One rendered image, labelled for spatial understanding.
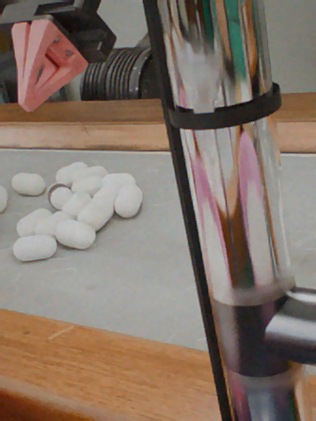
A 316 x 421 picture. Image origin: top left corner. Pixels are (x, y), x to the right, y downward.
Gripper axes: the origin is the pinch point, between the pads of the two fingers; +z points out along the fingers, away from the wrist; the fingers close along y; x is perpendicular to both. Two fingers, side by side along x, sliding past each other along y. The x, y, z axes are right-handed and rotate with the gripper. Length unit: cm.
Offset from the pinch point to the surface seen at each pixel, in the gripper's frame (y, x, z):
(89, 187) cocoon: 8.3, 3.0, 7.2
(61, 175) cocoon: 4.0, 3.6, 5.9
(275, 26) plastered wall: -61, 148, -134
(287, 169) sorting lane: 23.3, 9.0, 1.5
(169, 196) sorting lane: 15.5, 4.8, 6.7
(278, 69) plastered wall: -61, 161, -123
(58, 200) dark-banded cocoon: 7.4, 0.9, 9.5
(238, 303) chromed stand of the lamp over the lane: 36.9, -21.6, 21.3
